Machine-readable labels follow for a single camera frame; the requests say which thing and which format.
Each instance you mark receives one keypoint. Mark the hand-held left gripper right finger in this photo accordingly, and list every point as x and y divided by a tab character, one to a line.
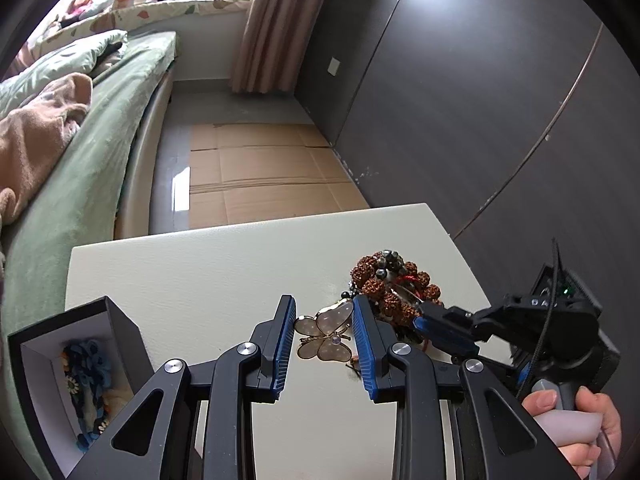
364	350

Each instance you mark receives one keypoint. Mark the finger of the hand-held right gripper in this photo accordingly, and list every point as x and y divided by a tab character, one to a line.
440	332
447	314

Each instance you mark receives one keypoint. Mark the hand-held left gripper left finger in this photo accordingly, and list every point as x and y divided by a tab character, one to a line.
282	345

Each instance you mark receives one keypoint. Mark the pearl butterfly brooch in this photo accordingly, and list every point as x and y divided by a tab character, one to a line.
325	322

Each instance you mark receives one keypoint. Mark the black jewelry box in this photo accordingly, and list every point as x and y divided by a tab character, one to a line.
125	340

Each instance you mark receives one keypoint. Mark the person's right hand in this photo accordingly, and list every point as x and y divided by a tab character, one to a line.
602	425

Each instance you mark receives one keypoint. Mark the flattened cardboard sheet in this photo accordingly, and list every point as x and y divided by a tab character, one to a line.
265	170

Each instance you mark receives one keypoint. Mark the dark wood wardrobe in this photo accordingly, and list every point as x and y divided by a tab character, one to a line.
450	85

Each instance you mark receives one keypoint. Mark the bed with green sheet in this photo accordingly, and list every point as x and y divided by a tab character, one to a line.
100	150

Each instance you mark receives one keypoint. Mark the brown pleated curtain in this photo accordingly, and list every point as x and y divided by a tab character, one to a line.
280	25

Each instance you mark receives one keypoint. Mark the beige fleece blanket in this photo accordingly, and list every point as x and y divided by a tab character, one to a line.
35	140

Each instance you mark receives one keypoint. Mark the floral window sill cushion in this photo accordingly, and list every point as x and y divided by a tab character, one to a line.
165	10

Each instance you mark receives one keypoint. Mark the green floral quilt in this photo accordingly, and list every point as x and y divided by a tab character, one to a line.
45	67

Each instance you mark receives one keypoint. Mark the pink toy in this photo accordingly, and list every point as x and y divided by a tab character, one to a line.
82	7

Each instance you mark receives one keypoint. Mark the white wall socket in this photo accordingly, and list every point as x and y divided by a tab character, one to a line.
334	66

